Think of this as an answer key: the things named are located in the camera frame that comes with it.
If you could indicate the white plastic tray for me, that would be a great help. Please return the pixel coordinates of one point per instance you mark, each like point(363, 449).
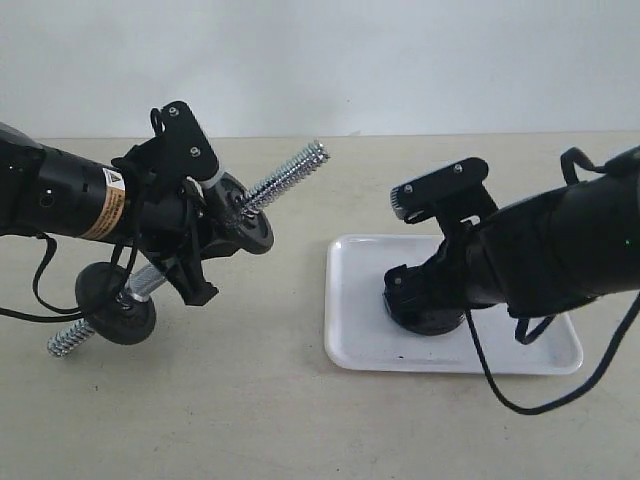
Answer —
point(359, 334)

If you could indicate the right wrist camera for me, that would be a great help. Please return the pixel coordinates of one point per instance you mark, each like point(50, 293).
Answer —
point(450, 194)

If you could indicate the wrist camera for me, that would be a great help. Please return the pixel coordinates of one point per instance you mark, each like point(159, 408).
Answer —
point(183, 149)
point(450, 194)

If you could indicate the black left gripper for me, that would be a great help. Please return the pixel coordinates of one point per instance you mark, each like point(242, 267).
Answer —
point(173, 225)

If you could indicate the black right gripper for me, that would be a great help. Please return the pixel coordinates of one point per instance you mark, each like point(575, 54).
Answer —
point(457, 275)

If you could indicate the black weight plate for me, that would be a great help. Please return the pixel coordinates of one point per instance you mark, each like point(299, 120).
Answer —
point(250, 215)
point(439, 320)
point(110, 312)

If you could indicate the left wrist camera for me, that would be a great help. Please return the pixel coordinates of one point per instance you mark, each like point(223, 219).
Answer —
point(183, 149)

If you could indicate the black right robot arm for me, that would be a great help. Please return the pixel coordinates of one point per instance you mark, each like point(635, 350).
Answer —
point(540, 256)

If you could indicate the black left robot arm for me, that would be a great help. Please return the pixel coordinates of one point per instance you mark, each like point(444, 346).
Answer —
point(45, 190)

